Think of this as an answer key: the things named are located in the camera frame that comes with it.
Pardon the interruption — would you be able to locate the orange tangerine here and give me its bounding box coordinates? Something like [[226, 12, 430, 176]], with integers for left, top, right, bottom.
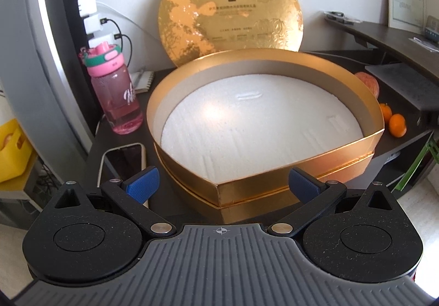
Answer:
[[379, 103, 393, 125], [388, 114, 407, 138]]

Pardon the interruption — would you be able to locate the red apple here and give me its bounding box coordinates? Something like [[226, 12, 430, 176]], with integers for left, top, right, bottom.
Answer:
[[354, 72, 379, 99]]

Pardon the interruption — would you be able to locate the round gold box lid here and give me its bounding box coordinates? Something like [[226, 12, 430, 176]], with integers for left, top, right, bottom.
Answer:
[[158, 0, 303, 67]]

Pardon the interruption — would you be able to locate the smartphone with white case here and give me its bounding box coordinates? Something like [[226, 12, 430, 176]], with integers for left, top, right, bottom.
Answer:
[[97, 142, 147, 187]]

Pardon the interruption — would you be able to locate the gold box base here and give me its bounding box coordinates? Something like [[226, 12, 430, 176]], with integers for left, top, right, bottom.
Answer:
[[146, 49, 384, 223]]

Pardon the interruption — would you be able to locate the spiral notebook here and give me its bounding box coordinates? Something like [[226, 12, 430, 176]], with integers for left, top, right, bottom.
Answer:
[[130, 70, 155, 93]]

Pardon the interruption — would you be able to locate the yellow plastic crate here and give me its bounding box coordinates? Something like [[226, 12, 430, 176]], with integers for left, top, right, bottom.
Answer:
[[0, 119, 33, 183]]

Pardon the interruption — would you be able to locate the pink water bottle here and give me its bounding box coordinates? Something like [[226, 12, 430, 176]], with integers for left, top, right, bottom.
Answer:
[[80, 41, 143, 135]]

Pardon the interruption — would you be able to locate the silver computer tower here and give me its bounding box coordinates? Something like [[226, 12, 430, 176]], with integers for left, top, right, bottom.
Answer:
[[1, 0, 97, 182]]

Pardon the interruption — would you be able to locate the bottom white charger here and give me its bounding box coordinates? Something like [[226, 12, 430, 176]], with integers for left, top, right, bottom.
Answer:
[[89, 33, 114, 49]]

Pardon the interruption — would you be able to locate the white charger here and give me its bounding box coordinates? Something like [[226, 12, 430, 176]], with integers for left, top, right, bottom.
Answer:
[[83, 14, 103, 35], [77, 0, 97, 18], [89, 33, 114, 49]]

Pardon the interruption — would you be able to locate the dark wooden shelf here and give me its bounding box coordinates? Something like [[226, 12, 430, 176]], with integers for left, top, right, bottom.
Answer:
[[324, 18, 439, 85]]

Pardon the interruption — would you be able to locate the black power strip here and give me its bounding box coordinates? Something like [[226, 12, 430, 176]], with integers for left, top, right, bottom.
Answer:
[[63, 0, 102, 127]]

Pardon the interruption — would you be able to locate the middle white charger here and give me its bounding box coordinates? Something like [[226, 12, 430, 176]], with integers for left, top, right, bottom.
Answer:
[[83, 14, 103, 35]]

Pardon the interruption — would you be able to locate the top white charger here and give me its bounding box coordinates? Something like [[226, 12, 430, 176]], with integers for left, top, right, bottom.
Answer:
[[77, 0, 97, 18]]

